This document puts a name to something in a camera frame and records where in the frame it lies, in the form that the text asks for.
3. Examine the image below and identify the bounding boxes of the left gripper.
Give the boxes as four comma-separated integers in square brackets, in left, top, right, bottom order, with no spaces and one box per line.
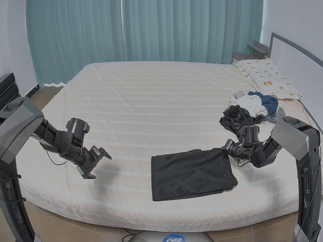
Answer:
[75,146,112,180]

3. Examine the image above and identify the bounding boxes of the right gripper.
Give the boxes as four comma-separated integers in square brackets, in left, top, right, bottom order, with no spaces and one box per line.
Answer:
[223,138,241,159]

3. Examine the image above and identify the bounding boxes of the black trousers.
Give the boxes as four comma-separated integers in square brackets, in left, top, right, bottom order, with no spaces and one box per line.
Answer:
[151,148,238,201]

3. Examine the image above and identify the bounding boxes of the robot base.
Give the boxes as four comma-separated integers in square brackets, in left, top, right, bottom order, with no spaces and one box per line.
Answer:
[129,232,210,242]

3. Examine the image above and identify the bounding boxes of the pile of clothes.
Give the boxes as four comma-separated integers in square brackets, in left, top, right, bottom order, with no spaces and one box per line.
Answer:
[229,90,287,123]

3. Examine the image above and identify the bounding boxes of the bed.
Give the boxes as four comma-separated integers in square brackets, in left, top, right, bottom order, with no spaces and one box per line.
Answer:
[14,32,323,232]

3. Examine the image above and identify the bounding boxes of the black satin garment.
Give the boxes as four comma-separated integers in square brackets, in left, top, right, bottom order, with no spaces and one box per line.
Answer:
[219,105,255,140]

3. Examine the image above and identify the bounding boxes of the white printed pillow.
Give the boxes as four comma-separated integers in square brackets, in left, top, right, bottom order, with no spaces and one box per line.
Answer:
[232,58,302,100]

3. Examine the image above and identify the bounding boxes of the grey bedside table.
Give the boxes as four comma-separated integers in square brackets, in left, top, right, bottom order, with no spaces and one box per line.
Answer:
[233,40,268,63]

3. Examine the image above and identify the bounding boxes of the black chest of drawers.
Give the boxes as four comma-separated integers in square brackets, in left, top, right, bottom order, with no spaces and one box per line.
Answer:
[0,72,21,105]

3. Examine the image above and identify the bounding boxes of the blue-green curtain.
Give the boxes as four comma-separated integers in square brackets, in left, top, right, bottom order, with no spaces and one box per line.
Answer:
[122,0,264,64]
[25,0,126,86]

